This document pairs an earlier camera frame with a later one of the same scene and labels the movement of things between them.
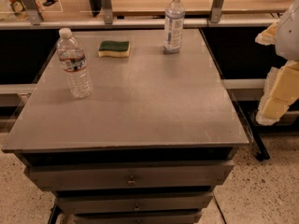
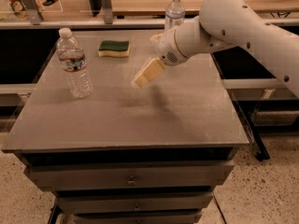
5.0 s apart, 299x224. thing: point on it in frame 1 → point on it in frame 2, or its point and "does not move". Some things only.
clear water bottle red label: x=73 y=57 does not move
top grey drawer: x=106 y=175 does not move
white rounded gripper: x=289 y=37 → x=167 y=49
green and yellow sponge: x=119 y=49 does not move
